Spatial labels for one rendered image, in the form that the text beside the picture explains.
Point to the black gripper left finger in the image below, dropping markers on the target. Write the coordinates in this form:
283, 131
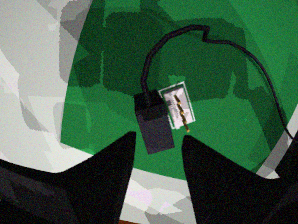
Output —
91, 192

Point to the black plug with cable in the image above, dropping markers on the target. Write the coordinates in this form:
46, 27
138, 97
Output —
151, 109

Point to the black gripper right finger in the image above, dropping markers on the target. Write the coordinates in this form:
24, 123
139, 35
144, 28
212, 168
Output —
223, 192

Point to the dark grey square plate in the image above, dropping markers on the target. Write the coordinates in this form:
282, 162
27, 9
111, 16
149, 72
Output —
289, 163

